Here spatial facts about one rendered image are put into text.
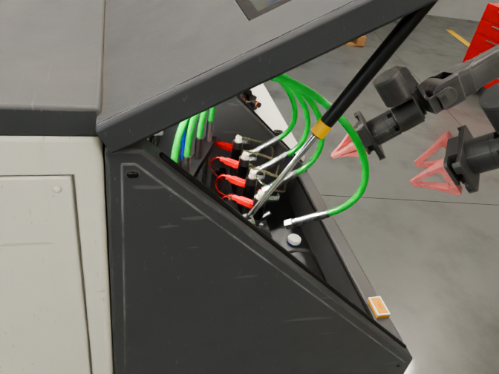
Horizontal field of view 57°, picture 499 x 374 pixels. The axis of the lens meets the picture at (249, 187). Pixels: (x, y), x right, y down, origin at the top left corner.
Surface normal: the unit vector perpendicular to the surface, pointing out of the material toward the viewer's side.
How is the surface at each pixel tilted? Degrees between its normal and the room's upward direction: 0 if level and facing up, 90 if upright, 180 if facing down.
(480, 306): 0
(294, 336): 90
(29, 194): 90
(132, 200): 90
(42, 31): 0
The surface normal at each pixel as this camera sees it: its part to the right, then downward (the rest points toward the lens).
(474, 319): 0.15, -0.80
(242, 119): 0.22, 0.60
